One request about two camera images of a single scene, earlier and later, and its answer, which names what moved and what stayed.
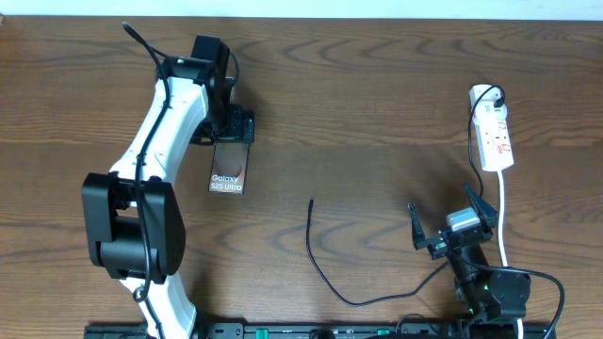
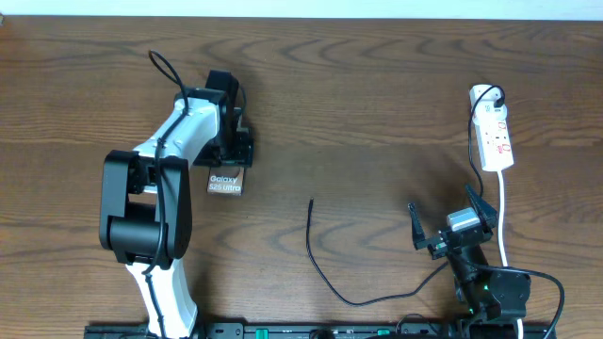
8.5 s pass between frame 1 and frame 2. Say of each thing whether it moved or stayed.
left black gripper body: moved
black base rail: stayed
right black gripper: stayed
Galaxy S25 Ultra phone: stayed
